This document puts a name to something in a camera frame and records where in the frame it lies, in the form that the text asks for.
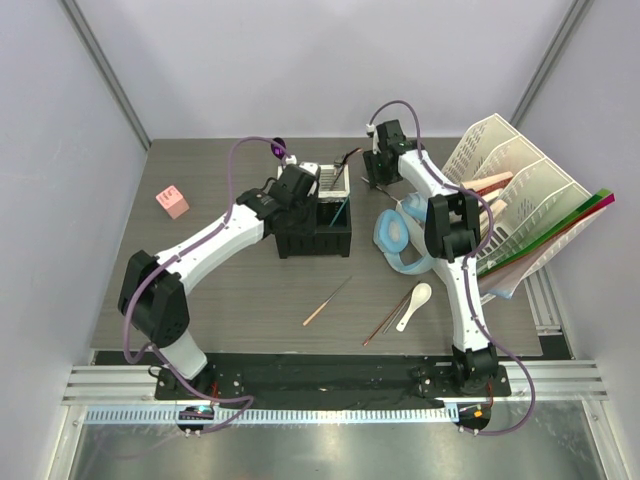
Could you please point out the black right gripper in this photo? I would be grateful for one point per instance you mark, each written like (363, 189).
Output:
(370, 160)

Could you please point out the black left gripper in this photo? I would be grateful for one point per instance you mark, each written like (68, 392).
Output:
(310, 223)

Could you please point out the thin silver chopstick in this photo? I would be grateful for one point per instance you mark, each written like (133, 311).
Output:
(388, 195)

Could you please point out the purple iridescent spoon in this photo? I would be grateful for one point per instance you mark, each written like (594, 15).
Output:
(278, 147)

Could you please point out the rose gold chopstick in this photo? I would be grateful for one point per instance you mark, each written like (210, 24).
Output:
(325, 303)

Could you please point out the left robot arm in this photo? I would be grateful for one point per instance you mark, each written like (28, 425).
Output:
(153, 296)

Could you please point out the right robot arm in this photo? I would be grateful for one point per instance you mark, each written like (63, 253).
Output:
(452, 236)

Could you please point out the white slotted utensil caddy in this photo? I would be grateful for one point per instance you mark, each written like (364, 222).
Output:
(334, 184)

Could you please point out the black slotted utensil caddy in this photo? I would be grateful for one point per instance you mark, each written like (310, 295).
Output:
(315, 237)

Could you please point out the light blue headphones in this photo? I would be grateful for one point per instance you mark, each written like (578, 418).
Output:
(396, 229)

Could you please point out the red book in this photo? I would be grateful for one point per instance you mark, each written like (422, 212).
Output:
(487, 185)

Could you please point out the pink cube power adapter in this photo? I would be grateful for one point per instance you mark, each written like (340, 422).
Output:
(172, 201)

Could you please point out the large white ceramic spoon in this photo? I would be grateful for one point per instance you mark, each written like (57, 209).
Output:
(420, 295)

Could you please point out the white desk file organizer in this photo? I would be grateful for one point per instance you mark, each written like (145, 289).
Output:
(492, 146)

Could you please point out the dark brown chopstick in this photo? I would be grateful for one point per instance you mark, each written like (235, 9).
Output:
(389, 316)

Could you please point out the green and magenta folders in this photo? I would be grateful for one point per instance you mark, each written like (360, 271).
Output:
(533, 233)

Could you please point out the black mounting base plate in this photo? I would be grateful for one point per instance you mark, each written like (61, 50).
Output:
(330, 377)

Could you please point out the aluminium frame rail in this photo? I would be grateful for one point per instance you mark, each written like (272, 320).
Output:
(147, 395)

